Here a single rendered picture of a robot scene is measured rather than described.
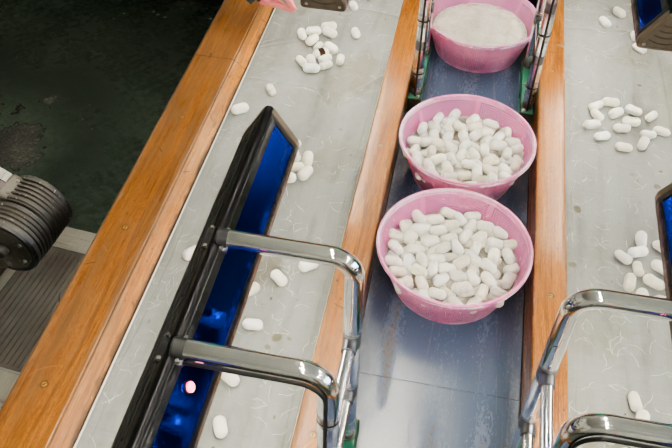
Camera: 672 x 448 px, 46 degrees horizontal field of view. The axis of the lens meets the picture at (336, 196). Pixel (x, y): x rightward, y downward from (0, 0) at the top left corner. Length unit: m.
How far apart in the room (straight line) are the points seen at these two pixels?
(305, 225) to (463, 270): 0.29
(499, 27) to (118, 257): 1.06
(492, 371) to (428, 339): 0.12
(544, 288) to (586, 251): 0.14
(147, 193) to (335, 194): 0.34
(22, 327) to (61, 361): 0.44
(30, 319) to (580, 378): 1.05
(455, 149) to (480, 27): 0.45
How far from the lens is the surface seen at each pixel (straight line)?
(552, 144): 1.59
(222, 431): 1.17
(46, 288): 1.75
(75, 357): 1.27
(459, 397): 1.30
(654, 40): 1.39
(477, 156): 1.57
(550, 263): 1.38
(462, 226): 1.44
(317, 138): 1.58
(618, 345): 1.34
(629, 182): 1.60
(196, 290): 0.86
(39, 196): 1.48
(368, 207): 1.41
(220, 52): 1.78
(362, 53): 1.81
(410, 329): 1.36
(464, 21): 1.95
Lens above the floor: 1.79
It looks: 46 degrees down
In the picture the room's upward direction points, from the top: 1 degrees clockwise
